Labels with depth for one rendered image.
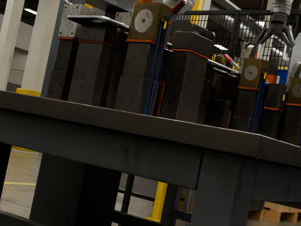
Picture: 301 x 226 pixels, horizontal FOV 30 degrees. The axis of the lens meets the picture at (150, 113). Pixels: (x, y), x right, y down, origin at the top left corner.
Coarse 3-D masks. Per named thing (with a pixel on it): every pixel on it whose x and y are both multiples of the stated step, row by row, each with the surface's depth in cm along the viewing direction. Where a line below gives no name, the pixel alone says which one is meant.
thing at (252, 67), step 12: (252, 60) 220; (264, 60) 218; (252, 72) 219; (264, 72) 218; (240, 84) 222; (252, 84) 218; (264, 84) 220; (240, 96) 222; (252, 96) 218; (240, 108) 221; (252, 108) 217; (240, 120) 219; (252, 120) 218; (252, 132) 217
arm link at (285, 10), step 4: (272, 4) 265; (276, 4) 262; (280, 4) 261; (284, 4) 261; (288, 4) 262; (272, 8) 264; (276, 8) 262; (280, 8) 261; (284, 8) 261; (288, 8) 262; (272, 12) 264; (276, 12) 263; (280, 12) 261; (284, 12) 261; (288, 12) 263
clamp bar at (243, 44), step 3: (243, 42) 274; (249, 42) 272; (240, 45) 277; (243, 45) 274; (246, 45) 274; (243, 48) 273; (246, 48) 276; (243, 51) 273; (243, 54) 273; (240, 57) 274; (243, 57) 273; (240, 60) 274; (240, 63) 273; (240, 66) 273
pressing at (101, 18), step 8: (72, 16) 179; (80, 16) 176; (88, 16) 174; (96, 16) 172; (112, 24) 183; (120, 24) 176; (128, 32) 190; (168, 48) 206; (216, 64) 216; (216, 72) 240; (224, 72) 238; (232, 72) 235
